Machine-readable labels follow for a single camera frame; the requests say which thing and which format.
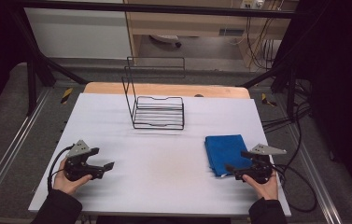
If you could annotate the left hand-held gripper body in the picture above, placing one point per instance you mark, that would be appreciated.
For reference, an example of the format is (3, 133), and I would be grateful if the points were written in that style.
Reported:
(76, 168)

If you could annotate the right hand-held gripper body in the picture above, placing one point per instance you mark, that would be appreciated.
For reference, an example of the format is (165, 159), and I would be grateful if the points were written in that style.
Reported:
(259, 171)

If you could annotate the blue cloth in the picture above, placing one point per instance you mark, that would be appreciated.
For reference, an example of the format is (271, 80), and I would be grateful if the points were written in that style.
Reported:
(223, 154)

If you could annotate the person's left hand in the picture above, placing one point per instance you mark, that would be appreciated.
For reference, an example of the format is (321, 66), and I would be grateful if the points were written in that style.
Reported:
(67, 186)

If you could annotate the person's right hand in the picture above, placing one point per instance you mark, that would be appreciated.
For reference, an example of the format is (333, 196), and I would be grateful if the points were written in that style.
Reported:
(267, 190)

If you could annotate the yellow black hazard tape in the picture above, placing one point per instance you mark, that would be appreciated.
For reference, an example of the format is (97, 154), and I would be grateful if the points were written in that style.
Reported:
(66, 95)
(267, 100)

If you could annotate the white cabinet panel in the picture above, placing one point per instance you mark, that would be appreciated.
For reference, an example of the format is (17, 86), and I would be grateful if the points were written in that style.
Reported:
(77, 34)

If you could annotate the white chair base with caster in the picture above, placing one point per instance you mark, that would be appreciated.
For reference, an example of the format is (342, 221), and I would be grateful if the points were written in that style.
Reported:
(166, 39)

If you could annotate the light wooden desk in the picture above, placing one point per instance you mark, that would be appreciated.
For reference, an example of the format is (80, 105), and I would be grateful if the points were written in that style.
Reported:
(201, 23)

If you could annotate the white power strip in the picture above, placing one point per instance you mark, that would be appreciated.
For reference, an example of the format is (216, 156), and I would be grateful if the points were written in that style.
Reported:
(252, 3)

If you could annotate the aluminium floor rail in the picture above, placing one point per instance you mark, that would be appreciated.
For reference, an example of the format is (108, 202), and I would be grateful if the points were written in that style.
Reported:
(11, 149)
(316, 180)

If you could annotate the black metal frame post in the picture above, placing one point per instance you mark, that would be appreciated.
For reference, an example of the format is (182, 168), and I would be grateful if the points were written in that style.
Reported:
(291, 90)
(31, 87)

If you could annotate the black metal frame bar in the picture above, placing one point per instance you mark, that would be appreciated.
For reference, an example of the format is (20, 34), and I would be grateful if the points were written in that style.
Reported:
(152, 8)

